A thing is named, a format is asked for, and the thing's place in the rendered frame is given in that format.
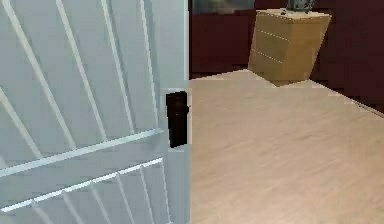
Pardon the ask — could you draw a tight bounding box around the white panelled room door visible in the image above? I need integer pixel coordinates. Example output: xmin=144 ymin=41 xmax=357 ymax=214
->
xmin=0 ymin=0 xmax=192 ymax=224

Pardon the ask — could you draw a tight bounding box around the light wooden chest of drawers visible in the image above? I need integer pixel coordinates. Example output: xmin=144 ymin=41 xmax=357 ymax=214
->
xmin=247 ymin=8 xmax=333 ymax=83

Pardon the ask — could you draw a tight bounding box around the grey green house plant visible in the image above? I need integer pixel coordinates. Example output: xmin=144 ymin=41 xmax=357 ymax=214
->
xmin=285 ymin=0 xmax=316 ymax=14

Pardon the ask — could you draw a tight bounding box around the black door handle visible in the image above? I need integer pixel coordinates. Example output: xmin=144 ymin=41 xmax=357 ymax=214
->
xmin=165 ymin=90 xmax=191 ymax=149

